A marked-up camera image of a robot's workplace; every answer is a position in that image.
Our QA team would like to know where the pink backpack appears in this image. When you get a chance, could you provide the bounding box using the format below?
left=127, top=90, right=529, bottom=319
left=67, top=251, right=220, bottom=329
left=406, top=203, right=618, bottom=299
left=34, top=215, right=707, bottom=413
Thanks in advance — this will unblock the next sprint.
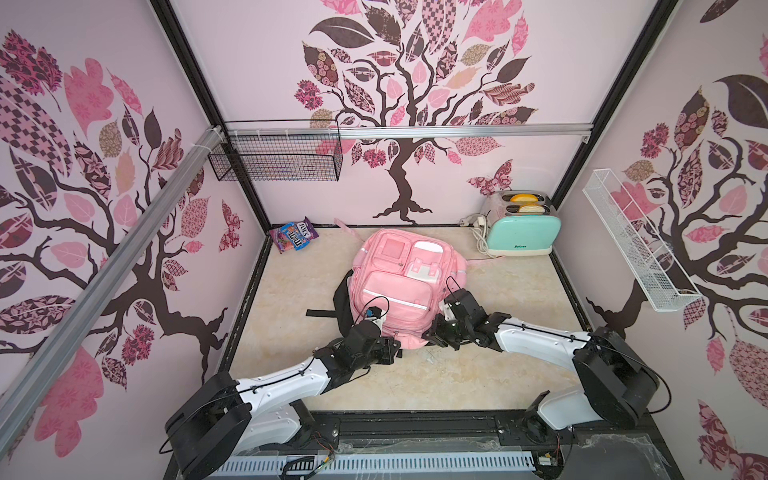
left=349, top=229, right=470, bottom=350

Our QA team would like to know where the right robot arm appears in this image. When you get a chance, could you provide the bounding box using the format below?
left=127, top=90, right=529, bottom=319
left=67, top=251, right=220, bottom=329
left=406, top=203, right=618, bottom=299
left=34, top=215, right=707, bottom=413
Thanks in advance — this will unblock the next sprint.
left=423, top=312, right=660, bottom=432

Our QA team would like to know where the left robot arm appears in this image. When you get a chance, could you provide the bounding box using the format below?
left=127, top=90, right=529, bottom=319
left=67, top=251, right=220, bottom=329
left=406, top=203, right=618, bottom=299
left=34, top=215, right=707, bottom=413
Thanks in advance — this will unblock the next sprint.
left=165, top=320, right=401, bottom=479

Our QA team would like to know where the mint green toaster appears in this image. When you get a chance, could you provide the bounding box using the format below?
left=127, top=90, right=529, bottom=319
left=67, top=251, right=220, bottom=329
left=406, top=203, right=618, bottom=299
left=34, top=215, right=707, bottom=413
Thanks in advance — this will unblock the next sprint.
left=480, top=190, right=562, bottom=256

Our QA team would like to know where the purple candy packet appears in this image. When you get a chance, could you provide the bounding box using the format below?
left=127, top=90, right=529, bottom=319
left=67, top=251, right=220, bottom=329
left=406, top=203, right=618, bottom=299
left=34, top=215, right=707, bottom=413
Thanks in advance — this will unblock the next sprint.
left=296, top=217, right=319, bottom=241

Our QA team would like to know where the pink candy packet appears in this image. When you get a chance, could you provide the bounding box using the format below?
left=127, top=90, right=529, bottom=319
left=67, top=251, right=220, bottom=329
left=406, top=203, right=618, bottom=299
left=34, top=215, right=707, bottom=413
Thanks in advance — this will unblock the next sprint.
left=268, top=228, right=293, bottom=254

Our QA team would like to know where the blue M&M's packet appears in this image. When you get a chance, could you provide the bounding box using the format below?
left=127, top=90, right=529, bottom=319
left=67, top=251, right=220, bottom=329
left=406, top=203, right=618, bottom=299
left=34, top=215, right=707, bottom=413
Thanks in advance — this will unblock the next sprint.
left=280, top=222, right=311, bottom=250

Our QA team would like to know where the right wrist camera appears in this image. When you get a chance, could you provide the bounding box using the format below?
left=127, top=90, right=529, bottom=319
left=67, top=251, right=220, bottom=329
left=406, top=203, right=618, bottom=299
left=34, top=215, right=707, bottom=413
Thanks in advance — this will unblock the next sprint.
left=440, top=289, right=487, bottom=324

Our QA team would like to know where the white power cord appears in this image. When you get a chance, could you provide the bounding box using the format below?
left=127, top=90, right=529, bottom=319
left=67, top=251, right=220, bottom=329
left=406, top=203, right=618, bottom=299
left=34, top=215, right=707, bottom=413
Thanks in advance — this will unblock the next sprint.
left=458, top=214, right=490, bottom=256

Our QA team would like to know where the white cable duct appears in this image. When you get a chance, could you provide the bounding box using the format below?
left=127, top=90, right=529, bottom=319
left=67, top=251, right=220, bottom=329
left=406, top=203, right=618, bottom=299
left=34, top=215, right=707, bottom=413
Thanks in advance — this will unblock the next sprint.
left=210, top=451, right=536, bottom=479

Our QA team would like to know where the white wire basket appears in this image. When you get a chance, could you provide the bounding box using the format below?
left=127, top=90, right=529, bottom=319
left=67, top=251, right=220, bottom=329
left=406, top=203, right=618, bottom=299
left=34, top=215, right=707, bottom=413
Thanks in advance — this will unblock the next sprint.
left=583, top=168, right=704, bottom=313

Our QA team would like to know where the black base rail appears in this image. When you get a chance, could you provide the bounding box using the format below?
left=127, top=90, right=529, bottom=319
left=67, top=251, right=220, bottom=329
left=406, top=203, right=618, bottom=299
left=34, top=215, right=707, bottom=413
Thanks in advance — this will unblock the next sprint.
left=164, top=407, right=685, bottom=480

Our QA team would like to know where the black wire basket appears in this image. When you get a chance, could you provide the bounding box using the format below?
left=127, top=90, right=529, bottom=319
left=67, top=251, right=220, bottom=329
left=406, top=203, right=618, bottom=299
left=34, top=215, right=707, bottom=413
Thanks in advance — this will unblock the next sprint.
left=208, top=119, right=343, bottom=182

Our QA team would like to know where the aluminium rail back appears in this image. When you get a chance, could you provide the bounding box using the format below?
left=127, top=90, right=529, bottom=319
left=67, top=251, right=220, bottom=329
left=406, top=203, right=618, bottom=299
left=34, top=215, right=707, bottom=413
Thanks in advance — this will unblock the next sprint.
left=228, top=123, right=593, bottom=140

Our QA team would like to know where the aluminium rail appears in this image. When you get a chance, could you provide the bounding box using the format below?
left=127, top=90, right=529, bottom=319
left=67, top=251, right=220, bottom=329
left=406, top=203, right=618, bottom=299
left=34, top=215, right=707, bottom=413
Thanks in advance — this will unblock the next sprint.
left=228, top=123, right=593, bottom=140
left=1, top=126, right=224, bottom=455

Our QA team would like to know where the aluminium rail left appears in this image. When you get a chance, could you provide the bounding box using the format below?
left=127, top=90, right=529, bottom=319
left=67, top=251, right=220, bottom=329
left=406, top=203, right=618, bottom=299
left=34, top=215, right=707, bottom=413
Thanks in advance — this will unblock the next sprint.
left=1, top=126, right=224, bottom=455

